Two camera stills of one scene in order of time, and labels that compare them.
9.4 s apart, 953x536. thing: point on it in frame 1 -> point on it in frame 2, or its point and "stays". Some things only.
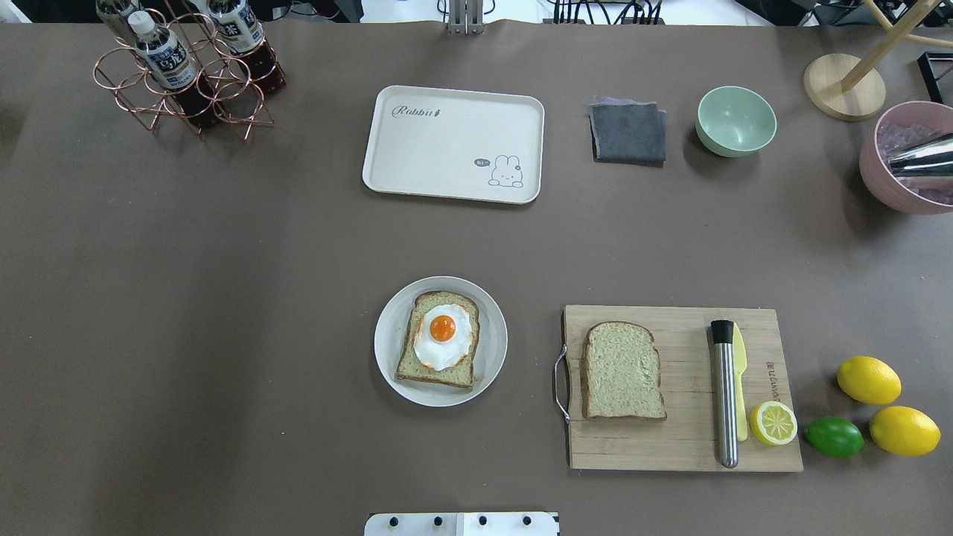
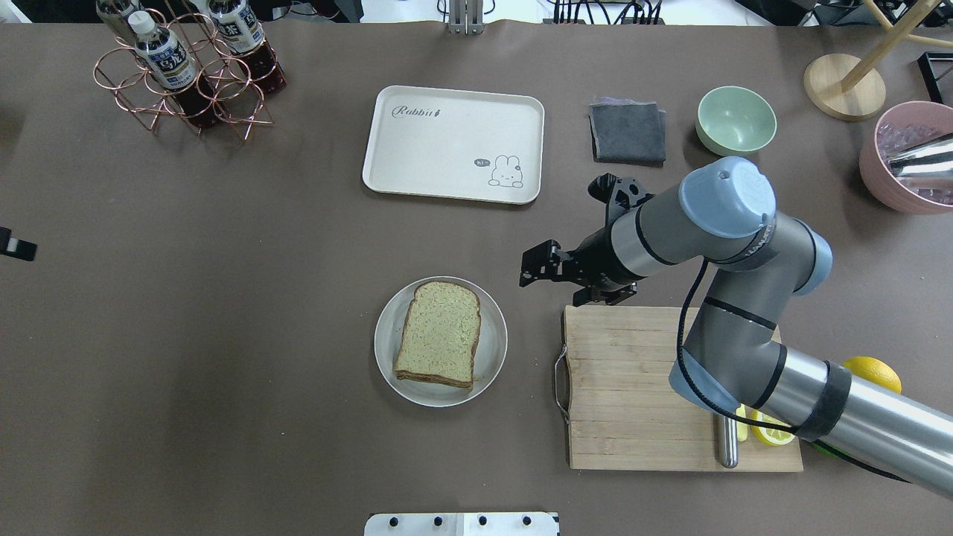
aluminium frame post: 465,17 stays
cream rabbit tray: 479,145 stays
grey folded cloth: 628,132 stays
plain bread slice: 620,367 -> 440,333
